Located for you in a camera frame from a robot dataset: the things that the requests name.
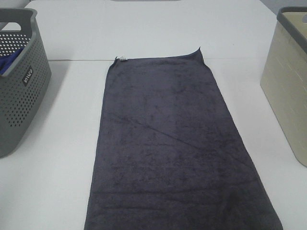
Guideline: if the beige plastic basket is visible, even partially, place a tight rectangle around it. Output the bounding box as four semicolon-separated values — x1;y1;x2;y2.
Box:
260;7;307;165

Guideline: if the grey perforated plastic basket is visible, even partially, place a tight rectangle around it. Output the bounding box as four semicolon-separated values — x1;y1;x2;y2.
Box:
0;8;51;157

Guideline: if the blue cloth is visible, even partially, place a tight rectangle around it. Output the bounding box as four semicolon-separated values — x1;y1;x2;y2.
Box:
0;48;23;75

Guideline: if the dark grey towel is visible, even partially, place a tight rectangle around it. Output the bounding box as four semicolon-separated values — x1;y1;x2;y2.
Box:
84;50;283;230

